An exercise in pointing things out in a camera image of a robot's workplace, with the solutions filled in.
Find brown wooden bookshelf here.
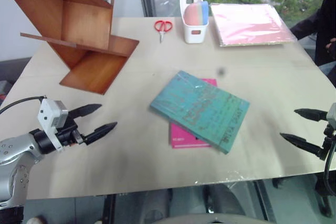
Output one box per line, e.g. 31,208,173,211
0,0,140,95

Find person in black clothes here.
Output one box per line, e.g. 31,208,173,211
289,0,336,89

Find magenta book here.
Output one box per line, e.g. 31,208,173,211
169,78,218,150

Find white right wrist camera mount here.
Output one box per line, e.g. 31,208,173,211
326,102,336,129

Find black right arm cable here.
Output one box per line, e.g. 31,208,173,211
323,142,336,196

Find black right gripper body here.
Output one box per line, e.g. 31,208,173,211
322,123,336,159

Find white plastic basket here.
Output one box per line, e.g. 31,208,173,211
179,0,210,45

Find teal book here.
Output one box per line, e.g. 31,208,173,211
149,70,251,155

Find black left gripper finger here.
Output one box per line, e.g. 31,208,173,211
67,103,103,120
83,122,118,146

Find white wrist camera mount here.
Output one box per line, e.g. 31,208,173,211
37,98,69,153
326,102,336,129

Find red handled scissors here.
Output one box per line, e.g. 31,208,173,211
153,19,174,44

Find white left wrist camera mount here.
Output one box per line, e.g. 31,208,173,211
37,98,69,153

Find black table leg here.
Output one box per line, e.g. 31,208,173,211
103,194,117,224

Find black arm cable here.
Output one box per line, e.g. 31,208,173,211
323,142,336,196
0,96,44,116

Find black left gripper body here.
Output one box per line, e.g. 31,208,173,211
55,115,87,148

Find pink paper pack in plastic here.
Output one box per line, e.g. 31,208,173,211
209,3,298,48

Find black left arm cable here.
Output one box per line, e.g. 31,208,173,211
0,96,44,116

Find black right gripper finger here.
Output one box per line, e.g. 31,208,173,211
293,108,328,123
279,133,327,161

